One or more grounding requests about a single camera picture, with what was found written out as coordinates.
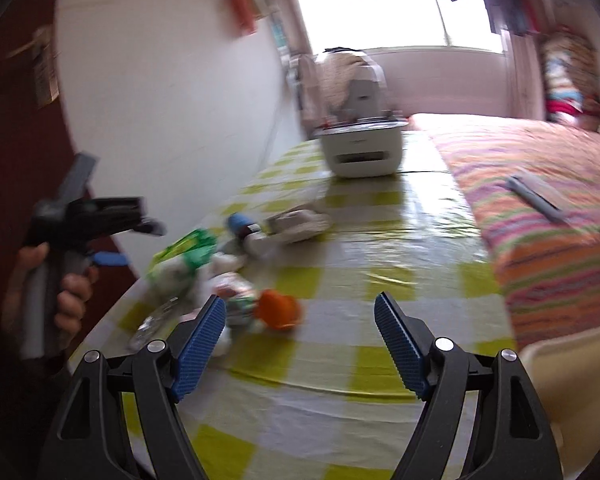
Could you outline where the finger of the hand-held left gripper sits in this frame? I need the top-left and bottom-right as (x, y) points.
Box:
(131, 215), (167, 237)
(91, 251), (130, 267)

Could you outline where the window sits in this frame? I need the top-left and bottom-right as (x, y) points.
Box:
(292, 0), (506, 53)

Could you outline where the orange cloth on wall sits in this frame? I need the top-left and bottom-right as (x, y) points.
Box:
(222, 0), (258, 36)

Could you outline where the white chair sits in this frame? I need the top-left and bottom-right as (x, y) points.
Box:
(295, 54), (326, 133)

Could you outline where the stack of folded quilts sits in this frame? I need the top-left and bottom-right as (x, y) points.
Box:
(542, 32), (600, 121)

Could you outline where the clear plastic wrapper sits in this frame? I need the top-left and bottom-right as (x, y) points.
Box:
(129, 297), (186, 351)

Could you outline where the cloth covered washing machine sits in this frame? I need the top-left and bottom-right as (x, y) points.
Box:
(320, 49), (388, 123)

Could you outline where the bed with striped sheet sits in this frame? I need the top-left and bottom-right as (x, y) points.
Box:
(410, 112), (600, 348)

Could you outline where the green white packet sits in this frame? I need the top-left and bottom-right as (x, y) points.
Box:
(147, 228), (217, 297)

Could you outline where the pink curtain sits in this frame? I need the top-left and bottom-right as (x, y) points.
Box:
(502, 30), (543, 121)

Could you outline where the white grey flat device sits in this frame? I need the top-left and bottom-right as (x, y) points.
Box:
(505, 174), (568, 225)

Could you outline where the white utensil holder box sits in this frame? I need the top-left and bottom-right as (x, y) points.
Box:
(314, 115), (410, 178)

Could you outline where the cream plastic bin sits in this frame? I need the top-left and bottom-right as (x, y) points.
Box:
(522, 320), (600, 480)

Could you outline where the dark red door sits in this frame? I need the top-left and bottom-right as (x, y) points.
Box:
(0, 0), (146, 480)

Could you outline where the blue capped white bottle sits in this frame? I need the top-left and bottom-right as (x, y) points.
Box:
(227, 212), (278, 261)

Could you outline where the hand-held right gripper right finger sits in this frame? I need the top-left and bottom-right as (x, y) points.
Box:
(373, 290), (564, 480)

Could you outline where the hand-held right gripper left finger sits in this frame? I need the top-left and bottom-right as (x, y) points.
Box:
(36, 294), (227, 480)

